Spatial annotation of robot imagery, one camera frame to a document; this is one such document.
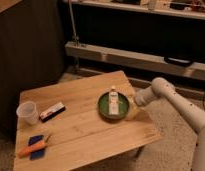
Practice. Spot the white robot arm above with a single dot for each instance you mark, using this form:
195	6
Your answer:
191	113

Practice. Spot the translucent plastic cup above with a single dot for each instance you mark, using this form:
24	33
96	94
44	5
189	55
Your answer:
28	112

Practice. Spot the wooden table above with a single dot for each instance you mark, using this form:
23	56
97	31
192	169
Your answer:
79	135

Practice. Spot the blue sponge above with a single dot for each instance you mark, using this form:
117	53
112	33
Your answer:
38	151

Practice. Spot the white shelf beam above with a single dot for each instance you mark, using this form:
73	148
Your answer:
134	59

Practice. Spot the black and white eraser block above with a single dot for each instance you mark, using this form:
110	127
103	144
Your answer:
52	111

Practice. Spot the metal vertical pole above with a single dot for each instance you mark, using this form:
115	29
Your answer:
75	37

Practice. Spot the small white bottle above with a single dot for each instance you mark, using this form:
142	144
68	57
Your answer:
113	102

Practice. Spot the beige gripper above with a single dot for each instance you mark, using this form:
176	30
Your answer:
134	109

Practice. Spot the green ceramic bowl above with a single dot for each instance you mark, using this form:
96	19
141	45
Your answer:
103	106

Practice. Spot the orange carrot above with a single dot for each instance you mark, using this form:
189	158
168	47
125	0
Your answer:
31	148

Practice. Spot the black handle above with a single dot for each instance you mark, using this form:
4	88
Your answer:
178	62

